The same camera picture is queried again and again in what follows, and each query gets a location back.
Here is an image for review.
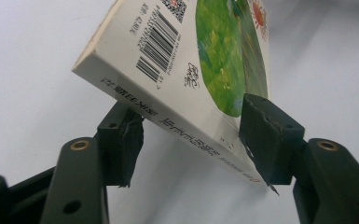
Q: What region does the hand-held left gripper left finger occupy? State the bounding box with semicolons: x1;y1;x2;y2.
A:
93;101;145;189

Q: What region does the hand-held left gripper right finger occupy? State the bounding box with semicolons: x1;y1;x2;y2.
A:
238;92;306;195

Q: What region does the white caterpillar picture book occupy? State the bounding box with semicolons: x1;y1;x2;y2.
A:
71;0;271;188

